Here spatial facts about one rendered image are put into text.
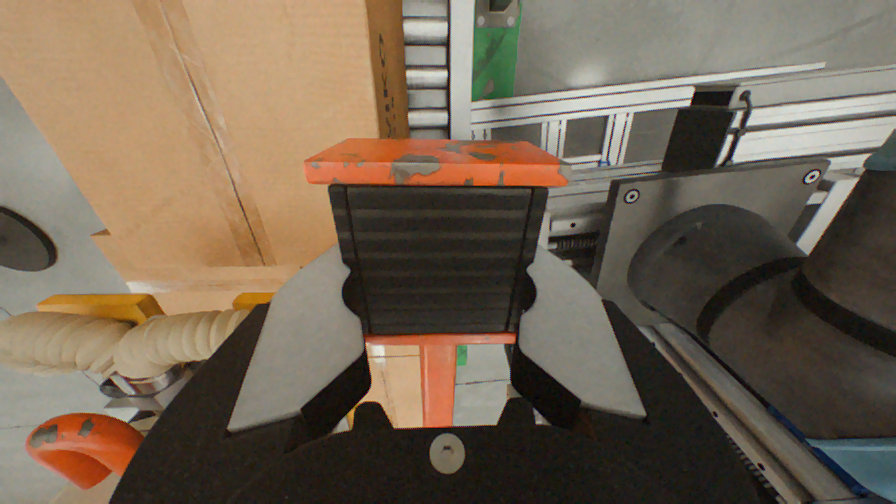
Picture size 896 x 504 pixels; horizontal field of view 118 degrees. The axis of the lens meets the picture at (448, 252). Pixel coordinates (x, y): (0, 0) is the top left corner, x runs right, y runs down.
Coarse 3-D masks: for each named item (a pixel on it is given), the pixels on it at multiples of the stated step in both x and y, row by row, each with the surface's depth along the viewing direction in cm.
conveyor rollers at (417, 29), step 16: (416, 16) 59; (432, 16) 59; (416, 32) 60; (432, 32) 60; (448, 32) 61; (416, 80) 64; (432, 80) 64; (416, 112) 68; (432, 112) 68; (416, 128) 71; (432, 128) 71
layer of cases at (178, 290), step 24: (96, 240) 82; (120, 264) 87; (144, 288) 92; (168, 288) 92; (192, 288) 92; (216, 288) 93; (240, 288) 93; (264, 288) 94; (168, 312) 97; (384, 360) 115; (408, 360) 116; (384, 384) 123; (408, 384) 124; (384, 408) 133; (408, 408) 134
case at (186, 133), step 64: (0, 0) 26; (64, 0) 26; (128, 0) 26; (192, 0) 26; (256, 0) 27; (320, 0) 27; (384, 0) 37; (0, 64) 28; (64, 64) 29; (128, 64) 29; (192, 64) 29; (256, 64) 29; (320, 64) 29; (384, 64) 37; (64, 128) 32; (128, 128) 32; (192, 128) 32; (256, 128) 32; (320, 128) 33; (384, 128) 37; (128, 192) 36; (192, 192) 36; (256, 192) 36; (320, 192) 37; (128, 256) 40; (192, 256) 41; (256, 256) 41
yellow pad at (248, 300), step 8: (240, 296) 28; (248, 296) 28; (256, 296) 29; (264, 296) 29; (272, 296) 29; (232, 304) 28; (240, 304) 28; (248, 304) 28; (256, 304) 28; (352, 416) 39; (344, 424) 39; (352, 424) 40
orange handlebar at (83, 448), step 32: (448, 352) 15; (448, 384) 16; (64, 416) 19; (96, 416) 19; (448, 416) 18; (32, 448) 18; (64, 448) 18; (96, 448) 19; (128, 448) 20; (96, 480) 21
